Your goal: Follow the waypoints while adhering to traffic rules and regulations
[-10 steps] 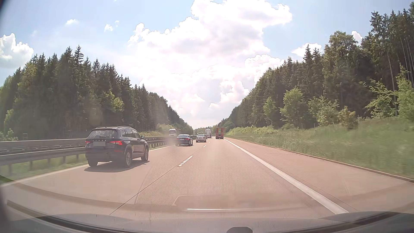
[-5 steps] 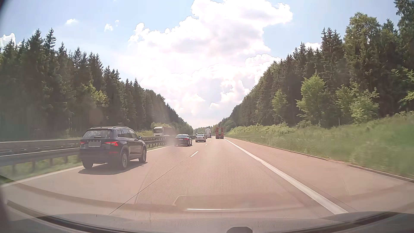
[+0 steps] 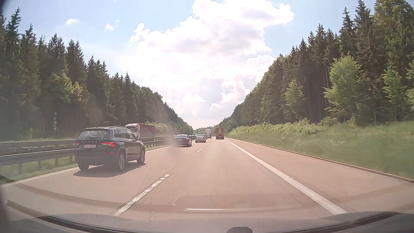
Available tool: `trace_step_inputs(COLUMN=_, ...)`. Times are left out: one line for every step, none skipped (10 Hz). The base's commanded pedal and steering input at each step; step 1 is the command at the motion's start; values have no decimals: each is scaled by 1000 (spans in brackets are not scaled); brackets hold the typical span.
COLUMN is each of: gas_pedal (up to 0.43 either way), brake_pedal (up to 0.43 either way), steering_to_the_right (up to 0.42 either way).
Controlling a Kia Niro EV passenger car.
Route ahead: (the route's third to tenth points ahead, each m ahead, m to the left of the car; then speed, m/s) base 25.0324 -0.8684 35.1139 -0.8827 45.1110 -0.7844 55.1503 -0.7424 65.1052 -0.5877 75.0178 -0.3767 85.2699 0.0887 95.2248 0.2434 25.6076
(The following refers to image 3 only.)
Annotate dark conifer wood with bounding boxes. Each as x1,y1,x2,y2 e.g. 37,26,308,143
0,7,194,142
219,0,414,133

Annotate grass median strip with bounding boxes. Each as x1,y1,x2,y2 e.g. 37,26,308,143
0,144,169,185

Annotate car's own bonnet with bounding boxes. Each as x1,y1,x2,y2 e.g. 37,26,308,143
6,211,414,233

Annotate grass verge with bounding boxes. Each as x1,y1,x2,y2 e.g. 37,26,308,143
226,121,414,179

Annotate black SUV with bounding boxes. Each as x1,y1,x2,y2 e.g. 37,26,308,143
74,126,146,172

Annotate metal guard rail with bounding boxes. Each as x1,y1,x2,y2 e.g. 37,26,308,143
0,135,196,174

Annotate lorry with red tarpaulin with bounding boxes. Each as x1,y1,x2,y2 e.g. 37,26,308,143
125,123,156,140

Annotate grey asphalt road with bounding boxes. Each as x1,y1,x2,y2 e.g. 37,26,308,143
0,136,414,224

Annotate dark saloon car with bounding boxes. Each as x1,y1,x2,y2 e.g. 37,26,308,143
173,134,193,148

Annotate road markings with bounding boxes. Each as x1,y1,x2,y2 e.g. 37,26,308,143
0,139,347,217

